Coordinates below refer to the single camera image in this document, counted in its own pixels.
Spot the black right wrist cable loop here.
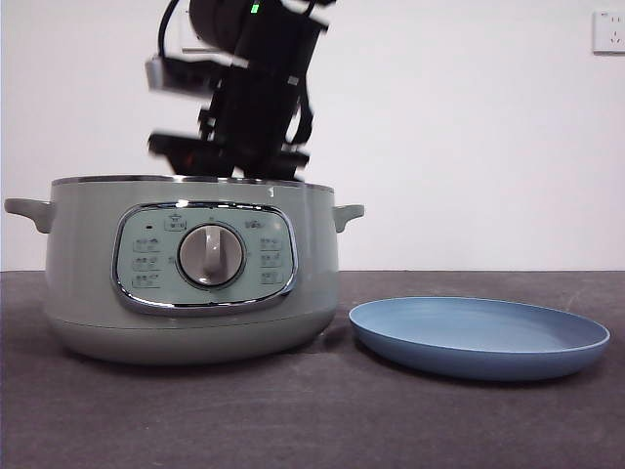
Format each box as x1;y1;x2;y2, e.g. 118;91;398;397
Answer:
287;72;316;148

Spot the white wall socket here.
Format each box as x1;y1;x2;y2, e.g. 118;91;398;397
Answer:
593;10;625;55
179;9;219;54

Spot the blue round plate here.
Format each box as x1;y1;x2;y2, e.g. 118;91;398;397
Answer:
349;296;611;381

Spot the pale green electric steamer pot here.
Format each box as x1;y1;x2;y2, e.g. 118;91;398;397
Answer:
4;174;365;366

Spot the pale grey right wrist camera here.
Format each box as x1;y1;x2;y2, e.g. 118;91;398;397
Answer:
145;54;216;92

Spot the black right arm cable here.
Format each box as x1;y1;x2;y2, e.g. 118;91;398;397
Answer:
156;0;186;59

